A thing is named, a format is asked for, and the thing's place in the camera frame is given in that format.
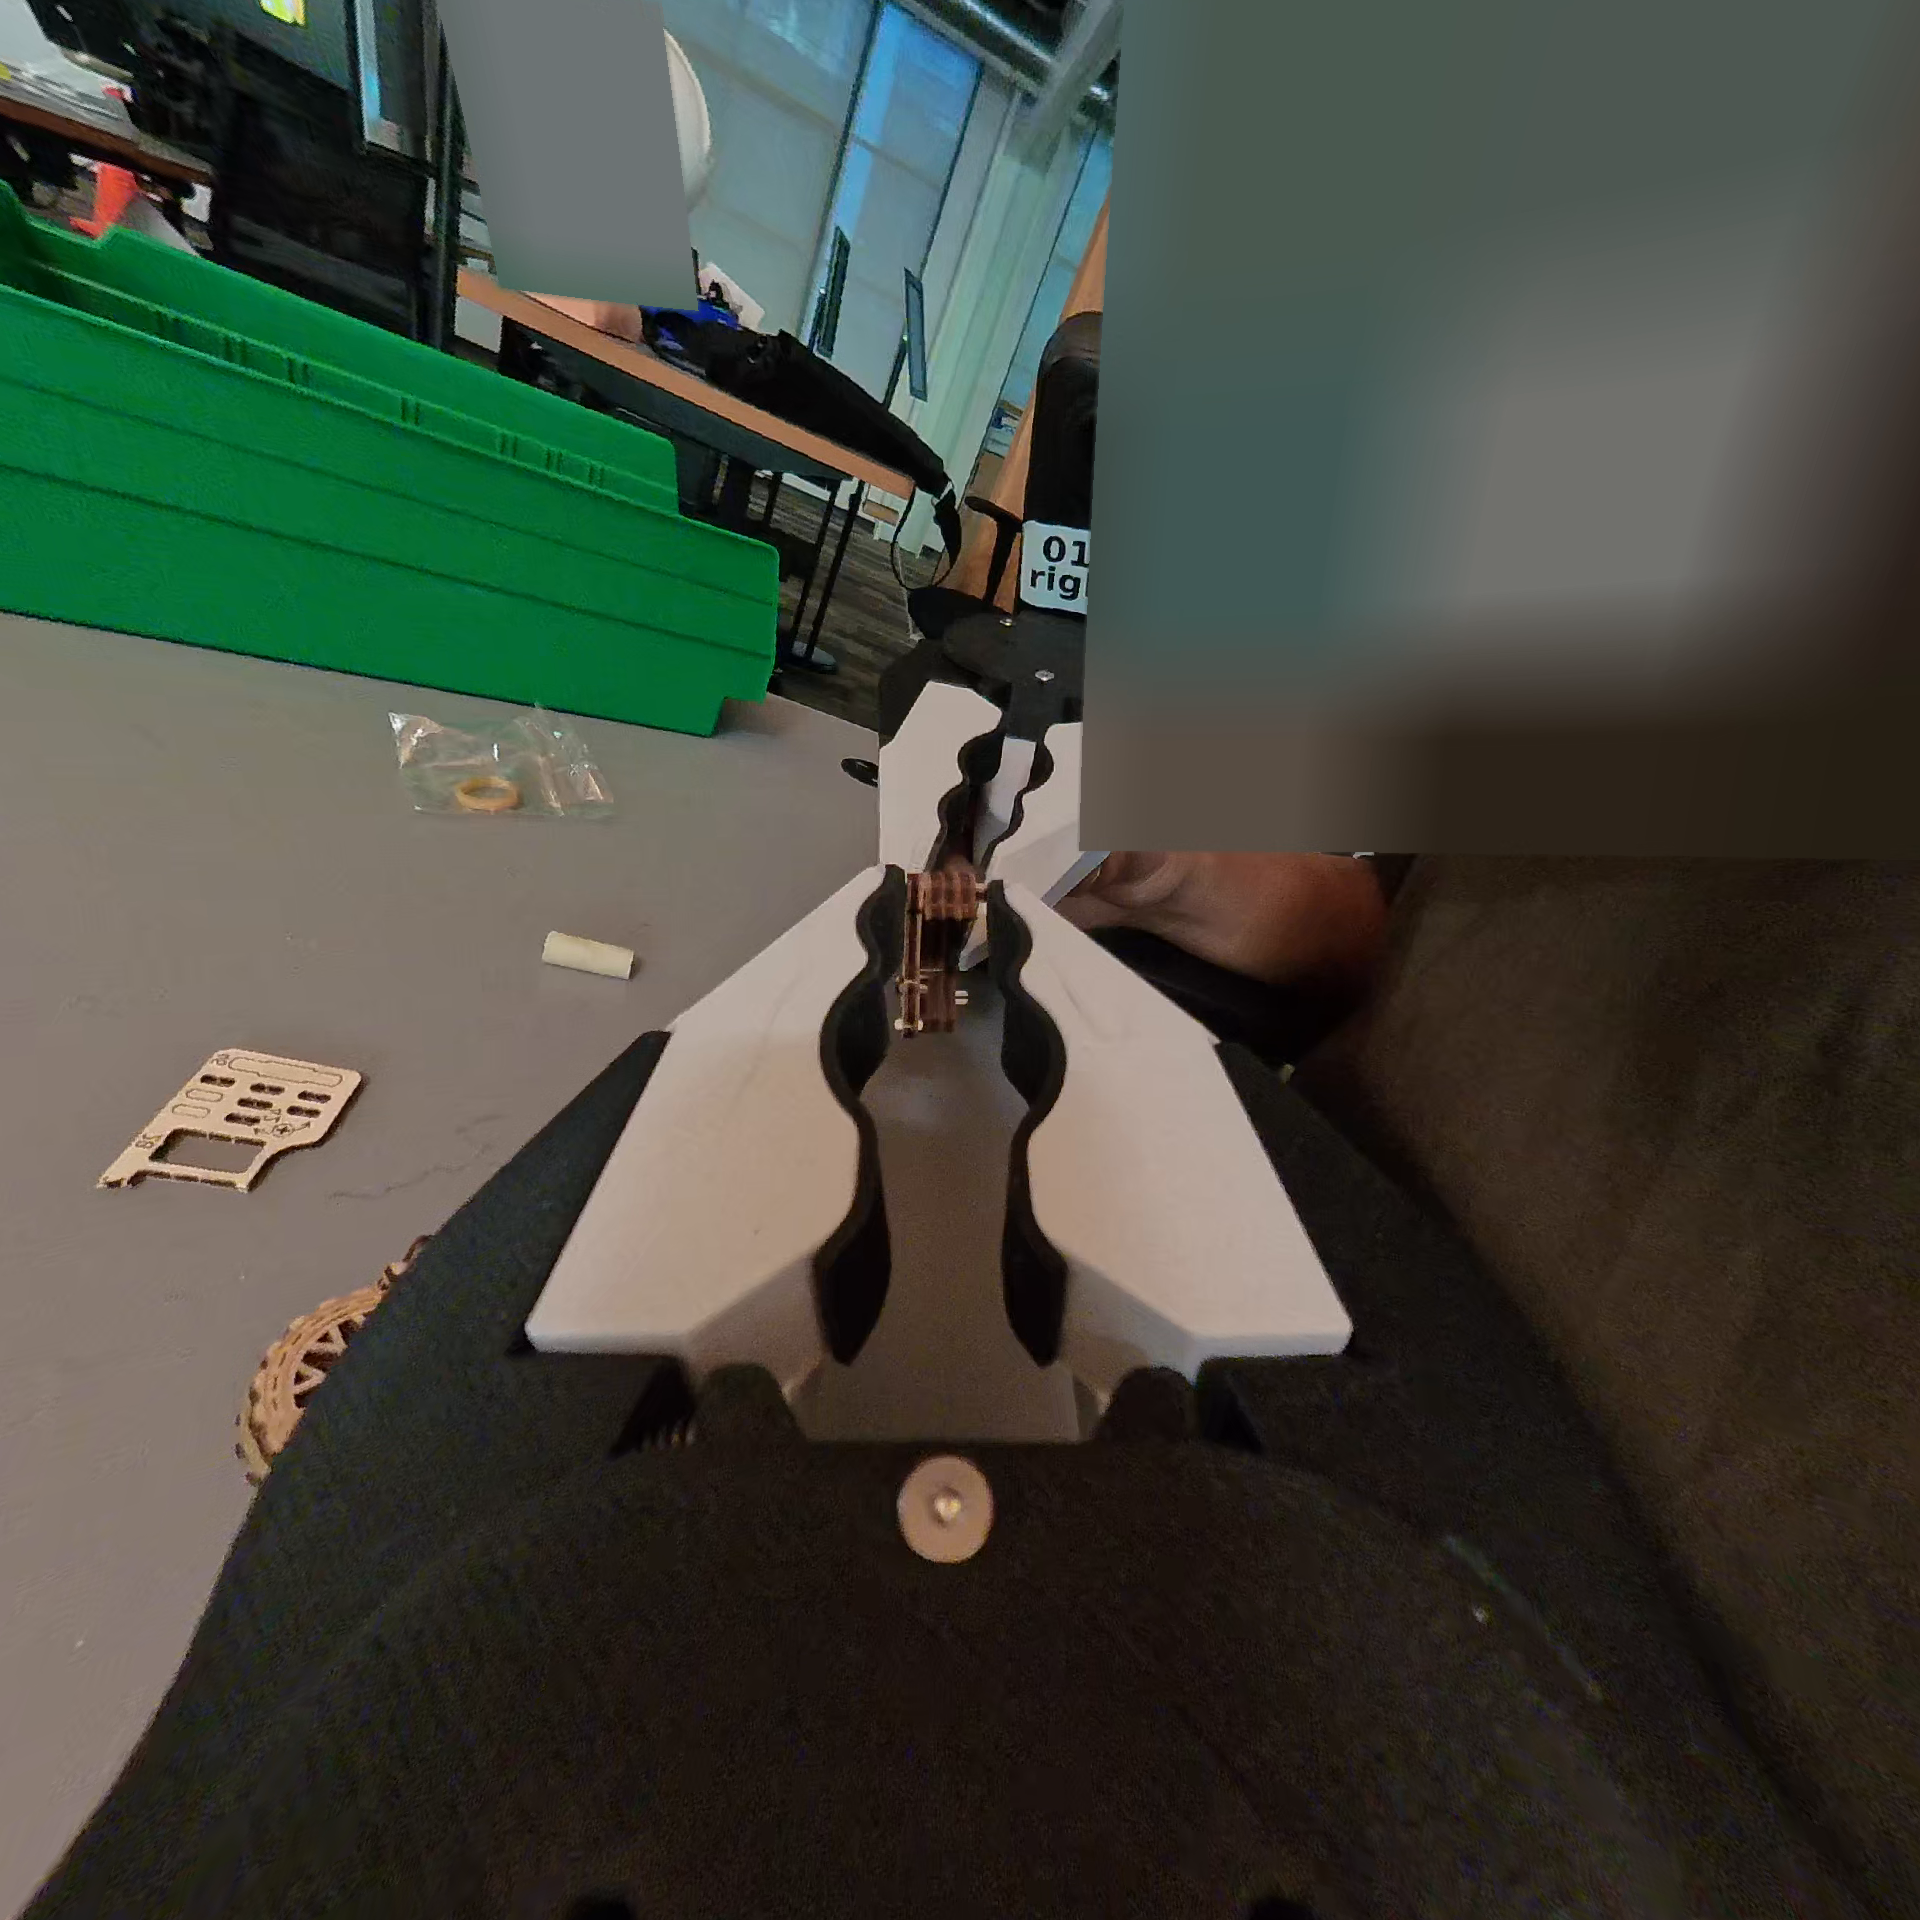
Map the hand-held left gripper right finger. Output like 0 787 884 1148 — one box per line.
982 881 1355 1402

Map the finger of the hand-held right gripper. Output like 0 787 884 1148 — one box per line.
878 681 1008 876
971 722 1088 905

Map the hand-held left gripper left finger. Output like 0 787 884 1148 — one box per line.
525 861 911 1392

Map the small layered wooden part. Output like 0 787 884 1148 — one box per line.
895 866 990 1040

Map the grey desk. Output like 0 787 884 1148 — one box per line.
0 609 1085 1913

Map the person's right hand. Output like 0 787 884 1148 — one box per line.
1084 852 1389 986

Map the black bag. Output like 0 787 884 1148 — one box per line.
643 307 966 589

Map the clear plastic parts bag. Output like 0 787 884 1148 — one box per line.
387 705 616 821

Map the wooden-top table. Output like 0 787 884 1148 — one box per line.
457 271 921 681

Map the small slotted wooden sheet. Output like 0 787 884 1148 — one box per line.
96 1047 365 1196

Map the wooden mechanical model assembly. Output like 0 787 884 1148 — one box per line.
232 1236 440 1484

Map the person's dark grey clothing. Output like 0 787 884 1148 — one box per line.
1084 852 1920 1920

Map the green plastic bin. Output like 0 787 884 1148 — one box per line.
0 181 680 514
0 281 781 740

